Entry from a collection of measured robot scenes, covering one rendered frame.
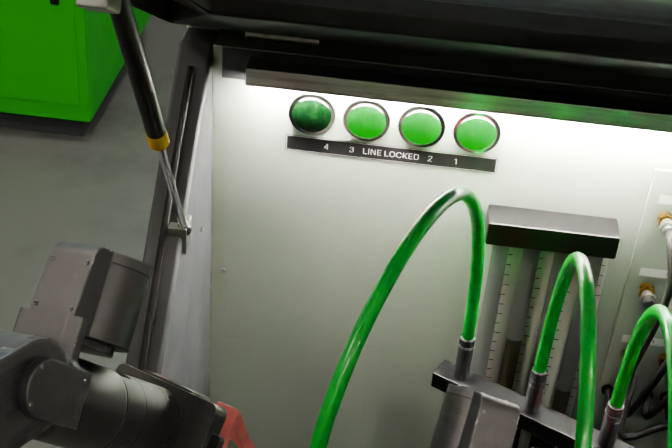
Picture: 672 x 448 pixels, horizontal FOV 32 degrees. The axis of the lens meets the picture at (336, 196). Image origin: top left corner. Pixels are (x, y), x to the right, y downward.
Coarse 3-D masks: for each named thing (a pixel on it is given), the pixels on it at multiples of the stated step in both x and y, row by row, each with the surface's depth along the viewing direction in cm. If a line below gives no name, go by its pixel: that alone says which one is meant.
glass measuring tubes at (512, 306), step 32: (512, 224) 128; (544, 224) 129; (576, 224) 129; (608, 224) 130; (512, 256) 134; (544, 256) 133; (608, 256) 129; (512, 288) 136; (544, 288) 136; (576, 288) 135; (480, 320) 138; (512, 320) 137; (544, 320) 136; (576, 320) 135; (480, 352) 139; (512, 352) 139; (576, 352) 138; (512, 384) 142; (576, 384) 143
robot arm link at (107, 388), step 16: (96, 352) 76; (112, 352) 76; (96, 368) 76; (96, 384) 74; (112, 384) 76; (96, 400) 74; (112, 400) 75; (96, 416) 74; (112, 416) 75; (48, 432) 72; (64, 432) 73; (80, 432) 74; (96, 432) 74; (112, 432) 75
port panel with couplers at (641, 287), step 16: (656, 176) 127; (656, 192) 128; (656, 208) 129; (640, 224) 131; (656, 224) 130; (640, 240) 132; (656, 240) 132; (640, 256) 133; (656, 256) 133; (640, 272) 134; (656, 272) 134; (624, 288) 136; (640, 288) 134; (656, 288) 135; (624, 304) 137; (640, 304) 137; (624, 320) 138; (624, 336) 139; (656, 336) 139; (608, 352) 141; (624, 352) 140; (656, 352) 140; (608, 368) 142; (640, 368) 142; (656, 368) 142; (640, 384) 143
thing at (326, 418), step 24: (456, 192) 108; (432, 216) 103; (480, 216) 118; (408, 240) 100; (480, 240) 121; (480, 264) 124; (384, 288) 98; (480, 288) 127; (360, 336) 96; (336, 384) 95; (336, 408) 95
